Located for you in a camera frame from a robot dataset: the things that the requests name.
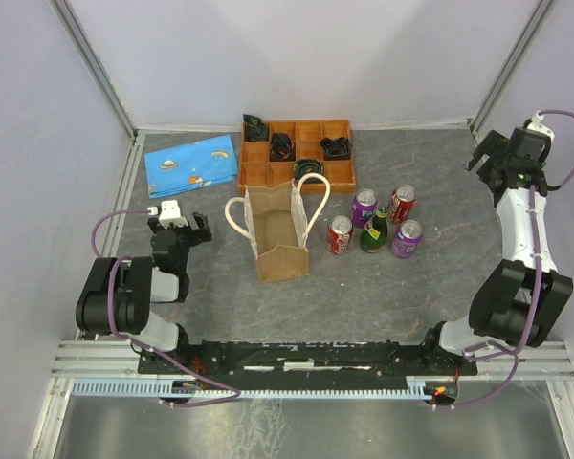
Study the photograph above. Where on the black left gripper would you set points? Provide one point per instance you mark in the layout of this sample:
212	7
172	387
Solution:
197	235

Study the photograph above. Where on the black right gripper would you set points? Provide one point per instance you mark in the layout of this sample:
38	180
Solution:
492	146

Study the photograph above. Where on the red coke can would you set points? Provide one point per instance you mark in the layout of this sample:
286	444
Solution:
401	203

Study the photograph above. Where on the purple soda can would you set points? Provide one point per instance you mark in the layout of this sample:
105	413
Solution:
406	238

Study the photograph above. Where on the red soda can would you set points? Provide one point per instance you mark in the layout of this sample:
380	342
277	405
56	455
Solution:
339	232

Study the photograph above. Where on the green glass bottle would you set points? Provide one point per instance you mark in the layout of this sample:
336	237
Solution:
375	231

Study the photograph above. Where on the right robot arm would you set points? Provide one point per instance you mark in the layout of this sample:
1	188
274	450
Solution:
521	300

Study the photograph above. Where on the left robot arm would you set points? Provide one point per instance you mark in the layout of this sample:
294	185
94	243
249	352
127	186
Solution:
117	296

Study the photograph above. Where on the burlap canvas tote bag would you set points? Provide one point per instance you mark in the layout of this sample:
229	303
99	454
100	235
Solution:
274	221

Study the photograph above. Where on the blue space print cloth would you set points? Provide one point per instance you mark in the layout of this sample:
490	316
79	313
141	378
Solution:
186	167

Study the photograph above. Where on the dark rolled fabric top left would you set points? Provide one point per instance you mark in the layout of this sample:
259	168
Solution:
255	129

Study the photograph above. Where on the dark rolled fabric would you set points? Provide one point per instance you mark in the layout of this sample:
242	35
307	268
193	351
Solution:
305	166
338	149
255	129
282	148

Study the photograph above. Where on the dark rolled fabric middle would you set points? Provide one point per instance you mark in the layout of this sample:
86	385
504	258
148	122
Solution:
282	148

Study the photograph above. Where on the dark rolled fabric bottom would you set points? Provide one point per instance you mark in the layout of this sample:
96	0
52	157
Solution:
305	166

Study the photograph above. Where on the wooden compartment tray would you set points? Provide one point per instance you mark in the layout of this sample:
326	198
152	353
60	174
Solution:
256	167

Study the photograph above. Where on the dark rolled fabric right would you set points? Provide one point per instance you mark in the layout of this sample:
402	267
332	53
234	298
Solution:
338	149

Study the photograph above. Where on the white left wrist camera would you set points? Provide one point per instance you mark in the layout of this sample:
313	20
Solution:
171	215

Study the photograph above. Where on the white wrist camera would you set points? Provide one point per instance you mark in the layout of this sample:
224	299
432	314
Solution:
535	123
171	215

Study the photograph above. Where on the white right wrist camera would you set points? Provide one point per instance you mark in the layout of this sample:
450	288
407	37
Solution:
535	123

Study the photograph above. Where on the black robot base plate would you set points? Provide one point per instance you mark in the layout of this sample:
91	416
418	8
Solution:
304	366

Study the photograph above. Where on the aluminium frame post right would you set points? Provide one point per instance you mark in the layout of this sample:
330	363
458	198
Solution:
519	50

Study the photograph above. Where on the aluminium frame post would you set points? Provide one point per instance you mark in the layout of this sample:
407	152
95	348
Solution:
519	50
68	18

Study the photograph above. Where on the aluminium frame rail front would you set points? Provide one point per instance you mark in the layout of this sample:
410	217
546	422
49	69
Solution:
116	359

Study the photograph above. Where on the aluminium frame post left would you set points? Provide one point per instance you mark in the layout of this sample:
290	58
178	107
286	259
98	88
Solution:
68	18

